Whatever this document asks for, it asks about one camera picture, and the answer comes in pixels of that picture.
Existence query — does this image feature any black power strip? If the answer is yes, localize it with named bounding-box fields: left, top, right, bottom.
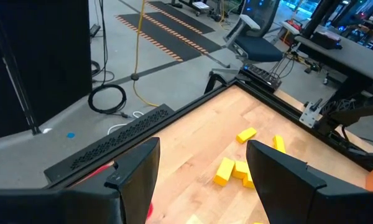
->
left=89, top=24, right=102, bottom=38

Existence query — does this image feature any black mat orange striped edge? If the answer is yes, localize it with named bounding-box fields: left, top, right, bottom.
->
left=114, top=12, right=223, bottom=63
left=144, top=0, right=216, bottom=35

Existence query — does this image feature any white cable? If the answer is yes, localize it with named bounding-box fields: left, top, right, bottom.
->
left=107, top=110, right=145, bottom=135

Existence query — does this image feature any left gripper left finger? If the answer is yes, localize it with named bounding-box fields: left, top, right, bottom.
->
left=0, top=136, right=161, bottom=224

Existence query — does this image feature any blue office chair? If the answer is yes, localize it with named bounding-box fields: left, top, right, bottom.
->
left=205, top=14, right=283, bottom=94

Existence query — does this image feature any yellow extension cable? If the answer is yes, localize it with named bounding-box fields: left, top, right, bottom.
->
left=132, top=0, right=159, bottom=108

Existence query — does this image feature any black folding partition screen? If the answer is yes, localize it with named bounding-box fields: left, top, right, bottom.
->
left=0, top=0, right=93, bottom=141

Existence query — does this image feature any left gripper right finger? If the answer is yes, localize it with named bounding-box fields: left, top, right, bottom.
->
left=247, top=139, right=373, bottom=224

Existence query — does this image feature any silver mounting bracket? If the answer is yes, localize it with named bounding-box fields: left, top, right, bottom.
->
left=298, top=98, right=324, bottom=129

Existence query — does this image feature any grey desk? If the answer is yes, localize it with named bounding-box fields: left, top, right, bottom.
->
left=293, top=24, right=373, bottom=103

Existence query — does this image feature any black electronics box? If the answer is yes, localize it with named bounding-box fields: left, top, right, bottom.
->
left=241, top=63, right=282, bottom=91

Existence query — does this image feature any small yellow wooden block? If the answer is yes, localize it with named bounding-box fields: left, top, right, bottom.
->
left=231, top=160, right=249, bottom=180

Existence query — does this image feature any red plastic bin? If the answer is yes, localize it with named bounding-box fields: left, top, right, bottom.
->
left=71, top=161, right=155, bottom=220

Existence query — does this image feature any black case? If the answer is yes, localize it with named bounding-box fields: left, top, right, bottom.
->
left=310, top=30, right=343, bottom=50

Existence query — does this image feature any coiled black cable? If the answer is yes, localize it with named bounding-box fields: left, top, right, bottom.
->
left=87, top=83, right=127, bottom=115

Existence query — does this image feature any black perforated strip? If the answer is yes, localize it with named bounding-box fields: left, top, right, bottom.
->
left=43, top=103, right=177, bottom=184

